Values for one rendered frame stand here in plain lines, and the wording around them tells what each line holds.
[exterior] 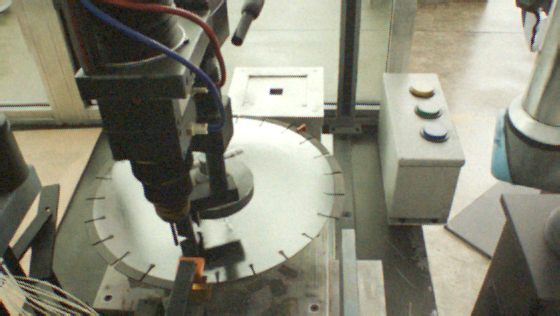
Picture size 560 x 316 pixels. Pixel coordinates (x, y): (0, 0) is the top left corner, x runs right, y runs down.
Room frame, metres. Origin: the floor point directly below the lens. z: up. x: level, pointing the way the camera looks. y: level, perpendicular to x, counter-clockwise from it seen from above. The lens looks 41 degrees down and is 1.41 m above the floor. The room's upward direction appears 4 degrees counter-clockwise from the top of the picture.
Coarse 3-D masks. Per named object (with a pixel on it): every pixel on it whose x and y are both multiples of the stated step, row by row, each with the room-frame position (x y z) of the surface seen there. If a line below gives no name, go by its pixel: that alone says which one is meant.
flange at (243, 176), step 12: (228, 168) 0.56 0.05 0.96; (240, 168) 0.56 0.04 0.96; (192, 180) 0.53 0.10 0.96; (204, 180) 0.52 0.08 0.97; (240, 180) 0.53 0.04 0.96; (252, 180) 0.53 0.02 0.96; (240, 192) 0.51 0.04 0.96; (252, 192) 0.52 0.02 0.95; (228, 204) 0.49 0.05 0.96; (240, 204) 0.49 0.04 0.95
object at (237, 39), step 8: (248, 0) 0.50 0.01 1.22; (256, 0) 0.50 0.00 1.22; (264, 0) 0.51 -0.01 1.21; (248, 8) 0.49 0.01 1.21; (256, 8) 0.49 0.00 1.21; (248, 16) 0.48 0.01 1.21; (256, 16) 0.49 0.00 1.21; (240, 24) 0.47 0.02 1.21; (248, 24) 0.47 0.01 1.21; (240, 32) 0.45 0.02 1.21; (232, 40) 0.45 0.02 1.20; (240, 40) 0.45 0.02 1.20
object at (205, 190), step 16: (208, 160) 0.45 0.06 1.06; (224, 160) 0.46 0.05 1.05; (224, 176) 0.45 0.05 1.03; (192, 192) 0.45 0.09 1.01; (208, 192) 0.45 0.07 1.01; (224, 192) 0.45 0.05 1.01; (192, 208) 0.44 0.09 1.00; (208, 208) 0.44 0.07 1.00; (176, 224) 0.44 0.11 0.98; (192, 224) 0.44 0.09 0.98
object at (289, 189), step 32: (256, 128) 0.66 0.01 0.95; (128, 160) 0.60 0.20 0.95; (256, 160) 0.58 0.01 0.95; (288, 160) 0.58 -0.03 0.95; (320, 160) 0.57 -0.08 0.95; (96, 192) 0.54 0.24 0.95; (128, 192) 0.53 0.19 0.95; (256, 192) 0.52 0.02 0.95; (288, 192) 0.51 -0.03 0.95; (320, 192) 0.51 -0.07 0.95; (96, 224) 0.47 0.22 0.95; (128, 224) 0.47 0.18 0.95; (160, 224) 0.47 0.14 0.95; (224, 224) 0.46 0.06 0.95; (256, 224) 0.46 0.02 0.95; (288, 224) 0.45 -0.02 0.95; (320, 224) 0.45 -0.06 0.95; (128, 256) 0.41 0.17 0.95; (160, 256) 0.41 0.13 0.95; (192, 256) 0.41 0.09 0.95; (224, 256) 0.41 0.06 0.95; (256, 256) 0.40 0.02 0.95; (288, 256) 0.40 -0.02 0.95
